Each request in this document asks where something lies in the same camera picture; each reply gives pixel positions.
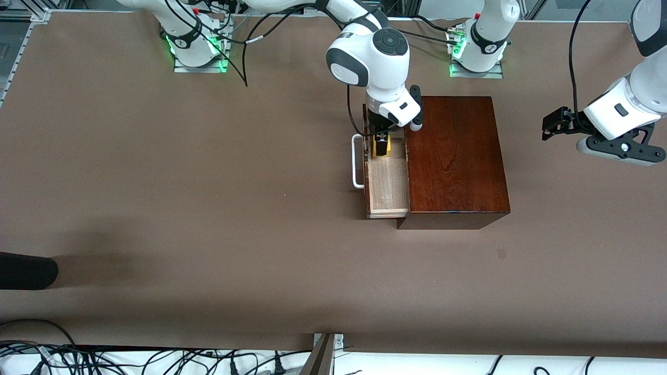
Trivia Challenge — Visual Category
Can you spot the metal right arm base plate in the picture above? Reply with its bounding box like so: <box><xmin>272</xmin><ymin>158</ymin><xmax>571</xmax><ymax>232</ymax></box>
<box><xmin>174</xmin><ymin>31</ymin><xmax>230</xmax><ymax>74</ymax></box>

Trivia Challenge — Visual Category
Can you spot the silver metal bracket plate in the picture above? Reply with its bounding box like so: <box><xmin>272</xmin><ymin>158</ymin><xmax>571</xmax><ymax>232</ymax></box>
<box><xmin>313</xmin><ymin>332</ymin><xmax>345</xmax><ymax>360</ymax></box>

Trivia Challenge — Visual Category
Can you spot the black ribbed cylinder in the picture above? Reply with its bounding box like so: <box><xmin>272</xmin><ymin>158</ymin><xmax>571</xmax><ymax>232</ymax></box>
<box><xmin>0</xmin><ymin>252</ymin><xmax>59</xmax><ymax>291</ymax></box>

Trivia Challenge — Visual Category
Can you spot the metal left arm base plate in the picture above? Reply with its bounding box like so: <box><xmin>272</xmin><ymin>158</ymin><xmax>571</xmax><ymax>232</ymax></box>
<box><xmin>449</xmin><ymin>58</ymin><xmax>504</xmax><ymax>79</ymax></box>

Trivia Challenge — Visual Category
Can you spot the aluminium table edge rail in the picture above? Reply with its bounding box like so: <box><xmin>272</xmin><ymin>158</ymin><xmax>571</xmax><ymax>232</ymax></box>
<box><xmin>0</xmin><ymin>7</ymin><xmax>51</xmax><ymax>108</ymax></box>

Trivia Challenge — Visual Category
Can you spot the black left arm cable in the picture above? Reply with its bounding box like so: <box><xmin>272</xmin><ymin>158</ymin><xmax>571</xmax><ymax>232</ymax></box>
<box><xmin>567</xmin><ymin>0</ymin><xmax>593</xmax><ymax>121</ymax></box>

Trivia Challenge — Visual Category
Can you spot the dark wooden cabinet box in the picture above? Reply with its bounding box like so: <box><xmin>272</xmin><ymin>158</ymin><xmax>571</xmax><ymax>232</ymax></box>
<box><xmin>397</xmin><ymin>95</ymin><xmax>511</xmax><ymax>230</ymax></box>

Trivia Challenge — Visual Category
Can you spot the table cover sheet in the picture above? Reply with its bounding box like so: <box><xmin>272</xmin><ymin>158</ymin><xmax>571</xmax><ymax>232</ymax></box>
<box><xmin>0</xmin><ymin>9</ymin><xmax>667</xmax><ymax>360</ymax></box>

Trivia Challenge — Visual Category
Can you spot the dark angled pole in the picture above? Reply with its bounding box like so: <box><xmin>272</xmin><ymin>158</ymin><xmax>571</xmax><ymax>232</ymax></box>
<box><xmin>299</xmin><ymin>333</ymin><xmax>335</xmax><ymax>375</ymax></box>

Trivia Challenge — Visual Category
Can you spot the black base cable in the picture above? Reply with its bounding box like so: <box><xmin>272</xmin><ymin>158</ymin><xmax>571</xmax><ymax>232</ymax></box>
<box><xmin>400</xmin><ymin>29</ymin><xmax>459</xmax><ymax>45</ymax></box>
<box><xmin>413</xmin><ymin>15</ymin><xmax>465</xmax><ymax>34</ymax></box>
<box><xmin>201</xmin><ymin>0</ymin><xmax>252</xmax><ymax>33</ymax></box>

